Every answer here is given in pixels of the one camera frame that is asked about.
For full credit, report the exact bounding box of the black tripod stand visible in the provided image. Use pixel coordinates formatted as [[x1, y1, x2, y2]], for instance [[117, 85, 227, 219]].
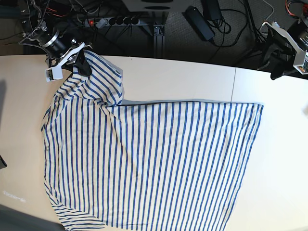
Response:
[[245, 0, 272, 63]]

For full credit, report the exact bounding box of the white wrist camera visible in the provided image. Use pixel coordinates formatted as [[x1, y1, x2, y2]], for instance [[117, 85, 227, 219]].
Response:
[[45, 66, 63, 82], [293, 51, 308, 75]]

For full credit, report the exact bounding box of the aluminium frame post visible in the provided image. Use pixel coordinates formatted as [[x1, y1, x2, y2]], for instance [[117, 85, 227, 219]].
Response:
[[153, 23, 165, 59]]

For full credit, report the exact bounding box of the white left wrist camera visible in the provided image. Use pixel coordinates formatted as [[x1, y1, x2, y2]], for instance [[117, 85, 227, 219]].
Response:
[[293, 51, 308, 75]]

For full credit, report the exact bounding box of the black power strip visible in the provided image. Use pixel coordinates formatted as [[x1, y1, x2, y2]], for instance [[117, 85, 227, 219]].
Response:
[[84, 16, 142, 28]]

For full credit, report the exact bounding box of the blue white striped T-shirt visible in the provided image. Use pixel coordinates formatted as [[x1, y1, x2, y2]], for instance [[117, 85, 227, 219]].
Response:
[[41, 51, 263, 231]]

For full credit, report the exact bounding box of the black power adapter brick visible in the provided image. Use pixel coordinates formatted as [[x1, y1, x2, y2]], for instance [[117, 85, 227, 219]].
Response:
[[183, 6, 215, 41]]

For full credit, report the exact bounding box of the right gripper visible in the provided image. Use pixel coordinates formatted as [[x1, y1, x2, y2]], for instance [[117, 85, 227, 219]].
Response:
[[46, 42, 92, 77]]

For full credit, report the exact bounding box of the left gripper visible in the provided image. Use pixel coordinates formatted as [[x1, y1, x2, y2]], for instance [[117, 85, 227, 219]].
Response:
[[261, 21, 308, 80]]

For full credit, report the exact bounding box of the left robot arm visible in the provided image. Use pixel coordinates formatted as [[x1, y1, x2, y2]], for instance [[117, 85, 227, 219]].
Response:
[[258, 0, 308, 80]]

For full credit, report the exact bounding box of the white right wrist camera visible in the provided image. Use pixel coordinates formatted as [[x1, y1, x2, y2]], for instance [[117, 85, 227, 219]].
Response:
[[45, 66, 63, 82]]

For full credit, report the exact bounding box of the grey cable on floor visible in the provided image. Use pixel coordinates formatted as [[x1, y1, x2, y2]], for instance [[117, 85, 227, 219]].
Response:
[[262, 0, 275, 20]]

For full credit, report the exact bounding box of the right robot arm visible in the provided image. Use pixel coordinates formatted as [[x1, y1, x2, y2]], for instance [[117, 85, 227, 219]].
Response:
[[18, 0, 92, 82]]

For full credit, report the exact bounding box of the black object at left edge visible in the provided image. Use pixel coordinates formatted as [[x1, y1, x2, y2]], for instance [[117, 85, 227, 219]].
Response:
[[0, 156, 7, 169]]

